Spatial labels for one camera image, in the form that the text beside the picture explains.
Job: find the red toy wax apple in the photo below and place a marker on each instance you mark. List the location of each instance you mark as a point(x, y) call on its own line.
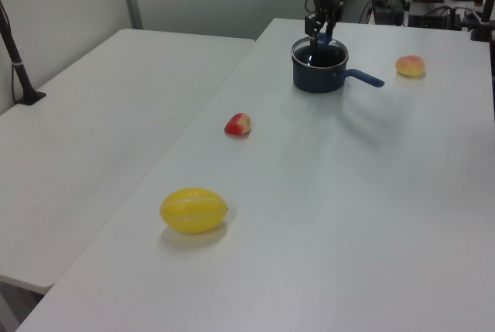
point(236, 125)

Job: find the yellow striped toy melon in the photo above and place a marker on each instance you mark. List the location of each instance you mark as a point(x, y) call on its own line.
point(193, 211)

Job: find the black electronics box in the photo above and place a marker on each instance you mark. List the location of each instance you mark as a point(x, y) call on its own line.
point(433, 20)
point(388, 11)

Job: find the orange yellow toy peach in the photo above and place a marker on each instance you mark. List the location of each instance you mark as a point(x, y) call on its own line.
point(410, 66)

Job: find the black camera stand pole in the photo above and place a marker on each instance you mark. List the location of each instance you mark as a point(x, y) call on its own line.
point(483, 30)
point(19, 69)

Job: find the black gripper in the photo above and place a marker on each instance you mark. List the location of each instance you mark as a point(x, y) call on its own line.
point(326, 3)

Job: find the glass lid with blue knob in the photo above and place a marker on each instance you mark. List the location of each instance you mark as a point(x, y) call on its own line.
point(332, 57)

